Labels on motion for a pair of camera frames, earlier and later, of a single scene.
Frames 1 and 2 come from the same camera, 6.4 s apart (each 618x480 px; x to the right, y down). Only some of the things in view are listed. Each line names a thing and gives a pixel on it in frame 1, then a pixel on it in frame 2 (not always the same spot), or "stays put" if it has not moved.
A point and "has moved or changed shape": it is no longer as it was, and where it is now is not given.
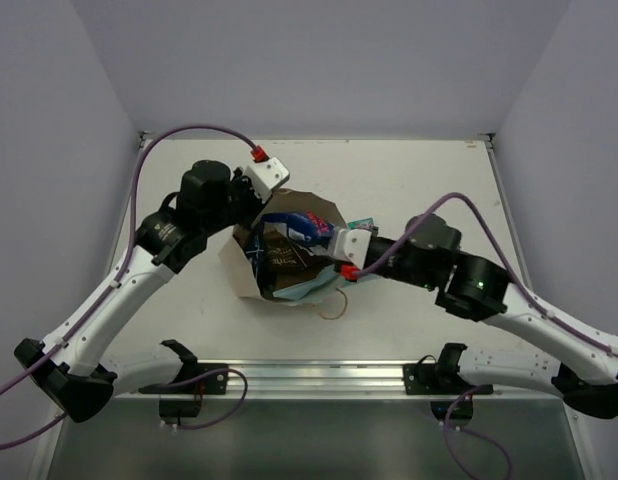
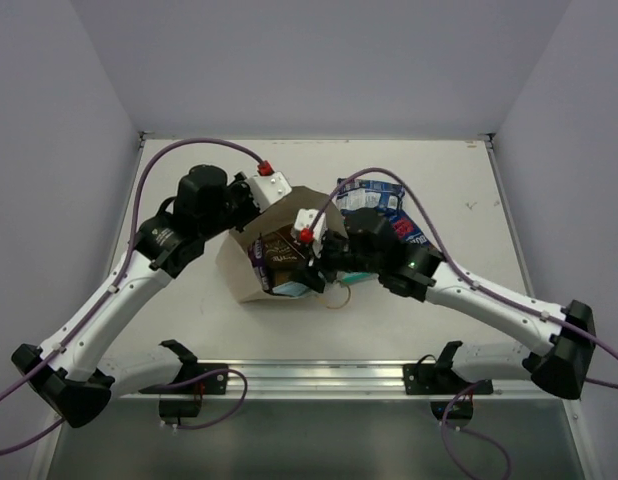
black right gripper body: x=398 y=268 -> x=337 y=255
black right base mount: x=450 y=395 stays put
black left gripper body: x=249 y=201 stays put
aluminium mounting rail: x=356 y=380 stays put
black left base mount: x=171 y=410 stays put
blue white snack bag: x=305 y=224 -> x=363 y=194
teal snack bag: x=366 y=223 has moved or changed shape
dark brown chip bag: x=286 y=261 stays put
